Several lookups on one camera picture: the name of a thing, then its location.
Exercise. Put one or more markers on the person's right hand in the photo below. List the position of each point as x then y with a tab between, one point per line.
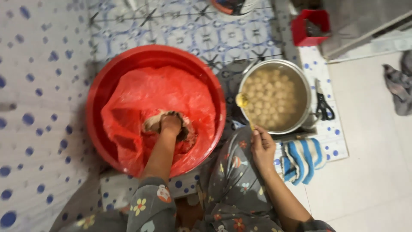
262	148

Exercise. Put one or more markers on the person's left hand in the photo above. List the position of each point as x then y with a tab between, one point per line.
171	124

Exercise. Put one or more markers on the person's right fingers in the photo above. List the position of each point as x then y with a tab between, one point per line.
259	137

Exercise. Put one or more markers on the yellow spoon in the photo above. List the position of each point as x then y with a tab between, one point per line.
244	104

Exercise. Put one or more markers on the beige dough mass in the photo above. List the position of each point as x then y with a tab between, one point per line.
186	129

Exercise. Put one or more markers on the group of floating dough balls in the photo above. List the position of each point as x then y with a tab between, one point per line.
270	98

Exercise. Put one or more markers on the metal cooking pot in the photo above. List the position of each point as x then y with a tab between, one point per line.
276	96

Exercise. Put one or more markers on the blue white striped cloth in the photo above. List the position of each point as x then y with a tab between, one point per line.
301	159

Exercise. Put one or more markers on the person's grey floral clothing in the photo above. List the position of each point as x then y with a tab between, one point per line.
222	193

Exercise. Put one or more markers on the black scissors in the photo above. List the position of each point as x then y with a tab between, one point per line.
323	103

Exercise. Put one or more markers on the red plastic bag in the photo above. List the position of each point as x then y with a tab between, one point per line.
157	112

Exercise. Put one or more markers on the large red plastic basin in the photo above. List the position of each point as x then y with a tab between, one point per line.
154	109

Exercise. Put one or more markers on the red plastic container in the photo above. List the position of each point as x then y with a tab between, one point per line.
310	27

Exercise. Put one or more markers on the white round container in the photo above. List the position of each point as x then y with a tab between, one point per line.
235	8

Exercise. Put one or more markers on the grey crumpled cloth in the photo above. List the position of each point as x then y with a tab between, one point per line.
399	87

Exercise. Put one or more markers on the blue dotted plastic sheet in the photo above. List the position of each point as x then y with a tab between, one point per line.
38	112

